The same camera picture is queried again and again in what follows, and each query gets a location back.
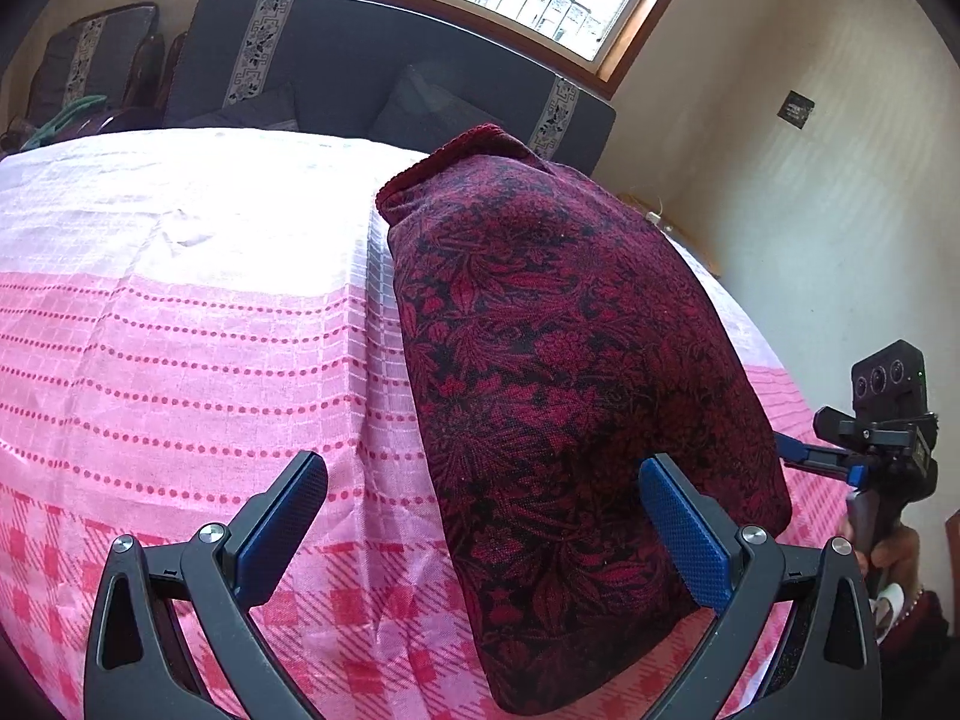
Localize maroon floral knit garment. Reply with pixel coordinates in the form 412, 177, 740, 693
375, 122, 794, 717

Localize black wall plate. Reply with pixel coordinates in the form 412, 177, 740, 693
778, 90, 817, 128

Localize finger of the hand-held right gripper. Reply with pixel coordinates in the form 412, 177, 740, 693
775, 431, 869, 487

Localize dark grey sofa cushion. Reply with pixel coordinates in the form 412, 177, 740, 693
367, 64, 481, 158

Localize dark sofa with patterned bands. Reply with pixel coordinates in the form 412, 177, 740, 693
161, 0, 617, 177

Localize wooden side table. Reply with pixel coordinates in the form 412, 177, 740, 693
626, 195, 725, 278

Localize pink checked bedsheet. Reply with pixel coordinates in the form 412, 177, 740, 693
0, 126, 863, 720

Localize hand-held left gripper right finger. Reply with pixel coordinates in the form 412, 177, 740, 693
637, 454, 884, 720

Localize dark armchair with patterned band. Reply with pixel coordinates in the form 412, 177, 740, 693
26, 2, 166, 128

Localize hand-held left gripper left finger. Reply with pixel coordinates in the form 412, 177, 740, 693
82, 451, 331, 720

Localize person's right hand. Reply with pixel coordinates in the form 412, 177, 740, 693
868, 523, 927, 587

